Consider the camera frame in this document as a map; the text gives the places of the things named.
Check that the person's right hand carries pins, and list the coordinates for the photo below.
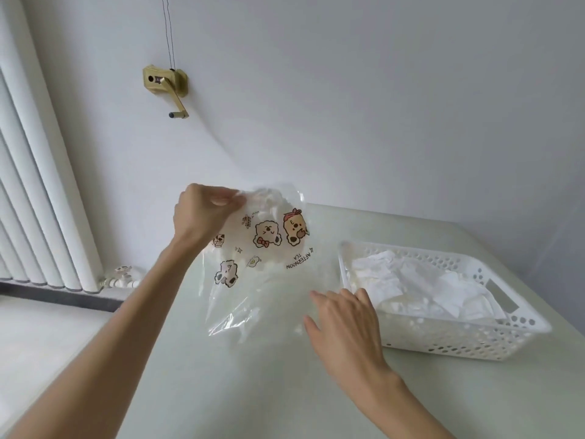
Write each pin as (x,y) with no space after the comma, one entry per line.
(352,342)

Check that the person's left hand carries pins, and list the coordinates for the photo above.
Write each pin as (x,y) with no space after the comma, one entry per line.
(201,214)

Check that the stack of white gloves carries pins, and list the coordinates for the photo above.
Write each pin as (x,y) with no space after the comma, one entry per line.
(411,281)

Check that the clear bear-print plastic bag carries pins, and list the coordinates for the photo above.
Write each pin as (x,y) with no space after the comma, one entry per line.
(274,274)

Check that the white perforated plastic basket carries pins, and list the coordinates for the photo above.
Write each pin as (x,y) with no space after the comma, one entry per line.
(457,342)

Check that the person's left forearm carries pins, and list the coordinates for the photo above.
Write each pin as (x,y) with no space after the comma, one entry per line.
(105,352)

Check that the white radiator valve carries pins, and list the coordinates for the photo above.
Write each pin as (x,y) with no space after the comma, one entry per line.
(121,278)

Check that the white column radiator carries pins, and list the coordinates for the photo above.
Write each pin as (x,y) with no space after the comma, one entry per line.
(41,178)

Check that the brass wall crank winch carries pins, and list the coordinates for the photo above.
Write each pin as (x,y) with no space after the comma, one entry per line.
(178,79)

